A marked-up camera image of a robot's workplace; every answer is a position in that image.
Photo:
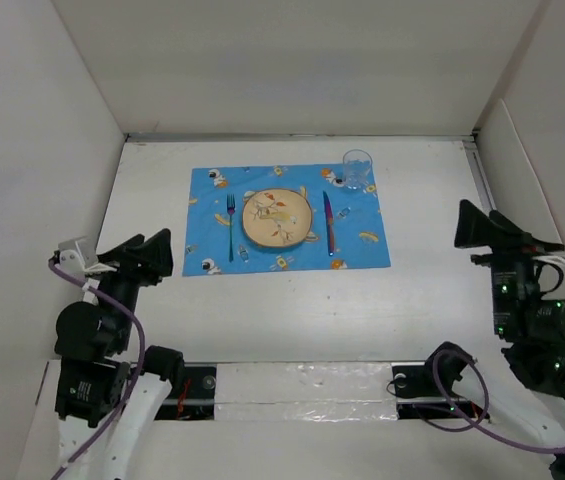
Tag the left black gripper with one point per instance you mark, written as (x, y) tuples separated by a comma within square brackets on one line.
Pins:
[(147, 261)]

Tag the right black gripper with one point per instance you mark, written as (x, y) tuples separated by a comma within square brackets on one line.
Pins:
[(514, 243)]

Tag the iridescent fork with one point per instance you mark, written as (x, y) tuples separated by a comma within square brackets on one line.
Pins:
[(230, 208)]

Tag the blue space-print cloth placemat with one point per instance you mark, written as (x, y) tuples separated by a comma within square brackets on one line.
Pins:
[(360, 240)]

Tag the beige ceramic plate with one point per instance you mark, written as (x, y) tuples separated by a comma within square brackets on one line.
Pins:
[(277, 218)]

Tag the clear plastic cup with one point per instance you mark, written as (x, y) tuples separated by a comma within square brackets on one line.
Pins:
[(357, 165)]

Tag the iridescent table knife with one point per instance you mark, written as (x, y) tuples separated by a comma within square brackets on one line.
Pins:
[(329, 219)]

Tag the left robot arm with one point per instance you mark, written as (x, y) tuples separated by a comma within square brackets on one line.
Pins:
[(111, 382)]

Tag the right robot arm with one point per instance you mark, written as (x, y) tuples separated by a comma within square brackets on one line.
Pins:
[(530, 322)]

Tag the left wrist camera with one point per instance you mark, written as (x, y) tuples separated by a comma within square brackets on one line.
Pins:
[(76, 256)]

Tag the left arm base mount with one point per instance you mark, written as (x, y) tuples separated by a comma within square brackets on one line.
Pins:
[(194, 400)]

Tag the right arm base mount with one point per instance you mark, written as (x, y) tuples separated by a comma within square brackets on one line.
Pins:
[(417, 397)]

